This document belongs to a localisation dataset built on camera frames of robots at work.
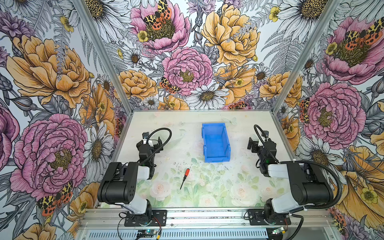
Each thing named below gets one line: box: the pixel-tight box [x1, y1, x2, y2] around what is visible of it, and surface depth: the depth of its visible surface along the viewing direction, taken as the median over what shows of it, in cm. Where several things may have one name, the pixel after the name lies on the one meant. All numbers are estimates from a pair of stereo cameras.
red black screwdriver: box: [179, 168, 191, 190], surface depth 91 cm
